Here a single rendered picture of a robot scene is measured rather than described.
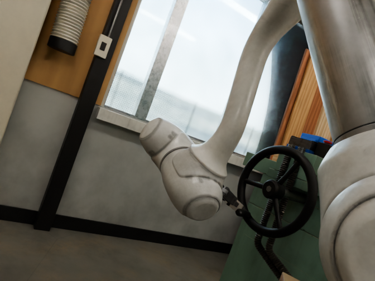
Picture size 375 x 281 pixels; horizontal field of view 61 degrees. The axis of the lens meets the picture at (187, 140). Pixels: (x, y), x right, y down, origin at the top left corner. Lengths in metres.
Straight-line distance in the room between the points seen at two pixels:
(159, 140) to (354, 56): 0.46
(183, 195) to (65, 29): 1.48
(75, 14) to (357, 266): 1.85
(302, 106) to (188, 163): 2.32
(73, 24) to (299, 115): 1.92
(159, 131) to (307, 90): 2.30
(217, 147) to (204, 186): 0.09
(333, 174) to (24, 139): 1.95
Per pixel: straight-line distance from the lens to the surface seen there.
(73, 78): 2.13
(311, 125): 3.08
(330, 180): 0.38
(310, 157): 1.09
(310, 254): 1.17
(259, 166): 1.32
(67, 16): 1.97
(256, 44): 0.75
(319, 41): 0.48
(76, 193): 2.28
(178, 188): 0.65
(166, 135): 0.75
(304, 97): 2.93
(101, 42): 2.07
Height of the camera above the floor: 0.88
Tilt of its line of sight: 1 degrees down
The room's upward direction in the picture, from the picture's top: 20 degrees clockwise
